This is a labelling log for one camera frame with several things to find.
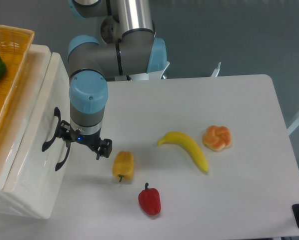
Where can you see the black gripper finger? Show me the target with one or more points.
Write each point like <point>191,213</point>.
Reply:
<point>104,148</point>
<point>63,132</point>

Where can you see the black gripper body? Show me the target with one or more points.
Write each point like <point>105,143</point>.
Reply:
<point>92,141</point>

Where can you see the white top drawer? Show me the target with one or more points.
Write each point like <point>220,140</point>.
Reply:
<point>28,179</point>

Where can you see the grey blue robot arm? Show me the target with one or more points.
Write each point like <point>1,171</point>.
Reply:
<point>136,50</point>

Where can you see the white drawer cabinet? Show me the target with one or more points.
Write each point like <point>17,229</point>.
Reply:
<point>16,120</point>

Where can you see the yellow bell pepper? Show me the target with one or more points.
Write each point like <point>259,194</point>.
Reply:
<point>123,166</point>

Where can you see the red bell pepper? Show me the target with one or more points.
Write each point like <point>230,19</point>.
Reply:
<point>149,200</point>

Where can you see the yellow banana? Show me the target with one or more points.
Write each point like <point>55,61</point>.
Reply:
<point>189,145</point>

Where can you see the orange woven basket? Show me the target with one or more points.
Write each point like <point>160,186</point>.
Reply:
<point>14,46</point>

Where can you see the orange knotted bread roll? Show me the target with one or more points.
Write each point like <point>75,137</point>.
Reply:
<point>217,138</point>

